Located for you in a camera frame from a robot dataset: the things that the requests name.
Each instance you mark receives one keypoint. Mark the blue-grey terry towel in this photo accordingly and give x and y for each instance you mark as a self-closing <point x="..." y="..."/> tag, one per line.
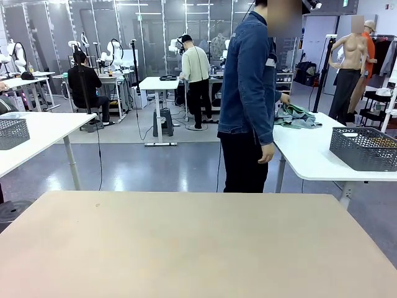
<point x="305" y="122"/>

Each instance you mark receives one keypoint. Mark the standing person in beige sweater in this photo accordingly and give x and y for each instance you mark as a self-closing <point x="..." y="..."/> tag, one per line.
<point x="195" y="68"/>

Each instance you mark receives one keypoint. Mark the black camera pole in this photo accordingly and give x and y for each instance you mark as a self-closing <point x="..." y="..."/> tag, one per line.
<point x="135" y="65"/>

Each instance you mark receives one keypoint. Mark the black bag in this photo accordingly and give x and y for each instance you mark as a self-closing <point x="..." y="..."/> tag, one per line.
<point x="306" y="73"/>

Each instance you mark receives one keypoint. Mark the person's left hand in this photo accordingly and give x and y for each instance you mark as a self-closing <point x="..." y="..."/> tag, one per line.
<point x="285" y="99"/>

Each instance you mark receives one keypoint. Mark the black cap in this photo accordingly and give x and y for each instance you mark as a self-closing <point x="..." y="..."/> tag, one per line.
<point x="27" y="75"/>

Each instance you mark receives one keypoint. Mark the mannequin in orange shirt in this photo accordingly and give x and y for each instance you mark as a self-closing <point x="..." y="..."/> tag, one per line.
<point x="369" y="52"/>

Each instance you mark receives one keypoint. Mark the grey perforated basket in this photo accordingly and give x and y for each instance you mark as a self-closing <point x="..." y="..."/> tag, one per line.
<point x="14" y="133"/>
<point x="363" y="149"/>

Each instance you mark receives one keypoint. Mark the bare mannequin with dark trousers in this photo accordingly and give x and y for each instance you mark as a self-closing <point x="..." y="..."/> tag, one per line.
<point x="349" y="68"/>

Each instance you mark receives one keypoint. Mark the person in denim jacket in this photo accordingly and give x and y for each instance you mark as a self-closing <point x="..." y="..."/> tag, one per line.
<point x="245" y="93"/>

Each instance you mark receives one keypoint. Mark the seated person in black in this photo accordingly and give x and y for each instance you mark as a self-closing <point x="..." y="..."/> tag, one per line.
<point x="87" y="87"/>

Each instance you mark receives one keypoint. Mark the person's right hand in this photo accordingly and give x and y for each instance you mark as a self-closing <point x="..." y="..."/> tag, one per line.
<point x="267" y="154"/>

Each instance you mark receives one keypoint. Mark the clothes rack with garments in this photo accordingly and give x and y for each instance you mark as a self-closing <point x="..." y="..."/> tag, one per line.
<point x="384" y="56"/>

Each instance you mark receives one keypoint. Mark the person's right forearm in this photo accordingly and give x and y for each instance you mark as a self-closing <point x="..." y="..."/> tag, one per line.
<point x="263" y="130"/>

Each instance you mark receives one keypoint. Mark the small white standing desk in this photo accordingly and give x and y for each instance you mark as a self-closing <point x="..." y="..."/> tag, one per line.
<point x="159" y="83"/>

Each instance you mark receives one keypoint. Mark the black pole with white top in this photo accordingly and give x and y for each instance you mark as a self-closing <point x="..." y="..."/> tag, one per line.
<point x="323" y="77"/>

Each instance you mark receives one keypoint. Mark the grey step stool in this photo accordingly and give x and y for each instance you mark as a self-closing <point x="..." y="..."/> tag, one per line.
<point x="162" y="122"/>

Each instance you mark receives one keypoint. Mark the white shoe shelf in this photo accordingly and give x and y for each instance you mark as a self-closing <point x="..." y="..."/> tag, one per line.
<point x="285" y="77"/>

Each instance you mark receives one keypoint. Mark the white background work table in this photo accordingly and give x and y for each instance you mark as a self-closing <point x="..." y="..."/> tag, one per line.
<point x="28" y="82"/>

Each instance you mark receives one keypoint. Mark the person's left forearm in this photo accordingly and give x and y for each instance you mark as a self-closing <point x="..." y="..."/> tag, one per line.
<point x="278" y="96"/>

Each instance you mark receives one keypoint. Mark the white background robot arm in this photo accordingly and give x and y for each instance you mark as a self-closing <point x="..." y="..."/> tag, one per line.
<point x="174" y="45"/>
<point x="17" y="54"/>
<point x="113" y="54"/>

